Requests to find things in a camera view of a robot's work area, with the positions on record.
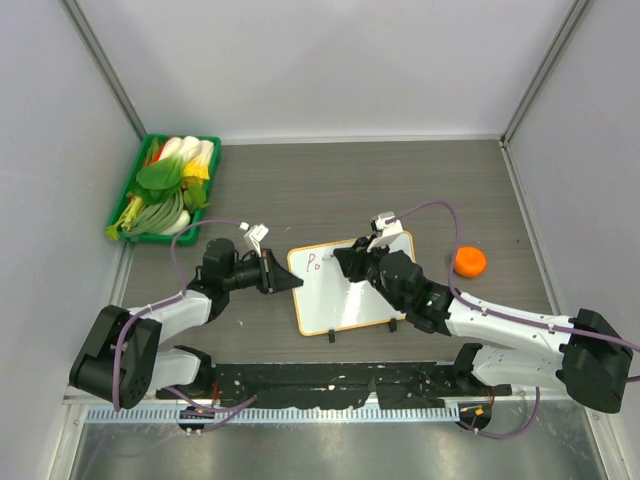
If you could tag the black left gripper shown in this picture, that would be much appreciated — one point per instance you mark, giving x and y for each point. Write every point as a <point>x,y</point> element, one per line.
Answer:
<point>273,277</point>

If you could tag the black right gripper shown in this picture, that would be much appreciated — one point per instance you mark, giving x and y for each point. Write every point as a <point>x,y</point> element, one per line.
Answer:
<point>353,258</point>

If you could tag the yellow framed whiteboard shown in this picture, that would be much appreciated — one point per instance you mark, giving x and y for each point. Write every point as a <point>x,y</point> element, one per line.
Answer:
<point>327,300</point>

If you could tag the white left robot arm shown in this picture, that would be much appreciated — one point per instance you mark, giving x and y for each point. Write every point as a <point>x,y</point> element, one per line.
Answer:
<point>120,360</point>

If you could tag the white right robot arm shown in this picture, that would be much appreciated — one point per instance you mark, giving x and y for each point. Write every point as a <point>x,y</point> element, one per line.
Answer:
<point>581,355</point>

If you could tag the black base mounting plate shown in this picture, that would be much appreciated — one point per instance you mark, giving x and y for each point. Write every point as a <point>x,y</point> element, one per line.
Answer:
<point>335,386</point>

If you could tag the orange round toy fruit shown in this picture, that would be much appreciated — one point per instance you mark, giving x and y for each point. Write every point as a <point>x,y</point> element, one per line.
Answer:
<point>470,262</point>

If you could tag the white radish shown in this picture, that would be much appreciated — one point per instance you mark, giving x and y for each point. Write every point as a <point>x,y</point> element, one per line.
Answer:
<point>181,222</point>

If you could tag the yellow flower vegetable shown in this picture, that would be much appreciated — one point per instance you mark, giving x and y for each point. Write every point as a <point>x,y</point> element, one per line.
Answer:
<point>196,172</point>

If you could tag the green long beans bundle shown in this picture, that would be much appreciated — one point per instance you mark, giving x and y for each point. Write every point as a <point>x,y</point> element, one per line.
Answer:
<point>155,218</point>

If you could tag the green leafy bok choy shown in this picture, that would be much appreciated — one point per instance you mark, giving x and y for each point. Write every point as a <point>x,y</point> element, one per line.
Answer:
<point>158,181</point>

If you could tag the green plastic crate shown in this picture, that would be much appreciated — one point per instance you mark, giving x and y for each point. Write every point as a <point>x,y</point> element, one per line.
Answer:
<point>128,207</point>

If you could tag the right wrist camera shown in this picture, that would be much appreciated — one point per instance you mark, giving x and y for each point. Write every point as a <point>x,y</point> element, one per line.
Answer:
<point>386,228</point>

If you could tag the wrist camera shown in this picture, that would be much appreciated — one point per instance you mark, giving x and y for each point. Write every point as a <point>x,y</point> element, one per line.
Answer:
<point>386,228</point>
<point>253,236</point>

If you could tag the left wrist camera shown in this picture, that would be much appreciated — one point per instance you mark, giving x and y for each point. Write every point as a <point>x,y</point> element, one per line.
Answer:
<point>253,236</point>

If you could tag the slotted cable duct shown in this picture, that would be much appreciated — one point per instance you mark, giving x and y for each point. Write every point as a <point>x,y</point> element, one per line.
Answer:
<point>165,413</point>

